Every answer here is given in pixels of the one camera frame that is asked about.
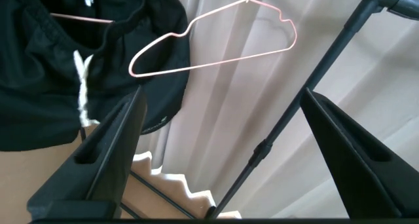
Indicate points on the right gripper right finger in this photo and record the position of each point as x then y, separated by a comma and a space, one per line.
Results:
360, 191

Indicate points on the black shorts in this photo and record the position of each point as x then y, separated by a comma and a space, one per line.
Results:
32, 86

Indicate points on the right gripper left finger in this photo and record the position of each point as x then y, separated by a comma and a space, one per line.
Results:
98, 184

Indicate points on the pink clothes hanger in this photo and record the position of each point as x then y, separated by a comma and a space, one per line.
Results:
82, 18
212, 63

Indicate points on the beige curtain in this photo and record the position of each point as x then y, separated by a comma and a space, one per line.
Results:
245, 119

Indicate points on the black clothes rack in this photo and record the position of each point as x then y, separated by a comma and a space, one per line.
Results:
327, 60

